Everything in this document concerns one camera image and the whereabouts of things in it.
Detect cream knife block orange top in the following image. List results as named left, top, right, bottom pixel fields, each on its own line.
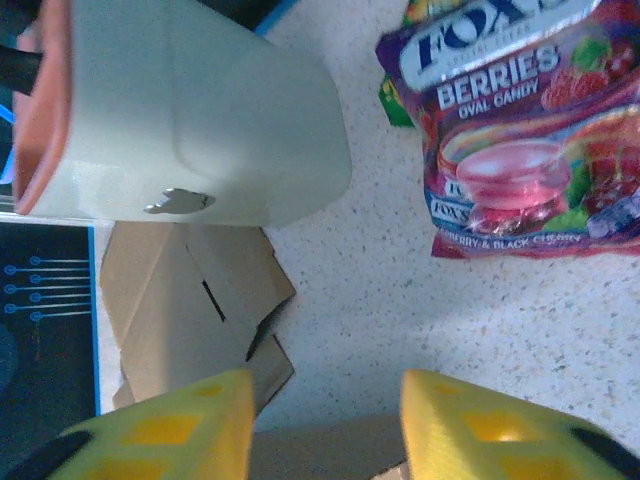
left=12, top=0, right=354, bottom=230

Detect purple berries candy bag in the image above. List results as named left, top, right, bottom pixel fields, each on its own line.
left=374, top=0, right=640, bottom=262

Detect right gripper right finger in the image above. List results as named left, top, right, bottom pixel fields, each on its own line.
left=399, top=368, right=640, bottom=480

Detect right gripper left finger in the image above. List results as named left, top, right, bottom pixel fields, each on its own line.
left=0, top=368, right=258, bottom=480

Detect green yellow candy bag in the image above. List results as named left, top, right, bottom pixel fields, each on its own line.
left=377, top=0, right=427, bottom=130

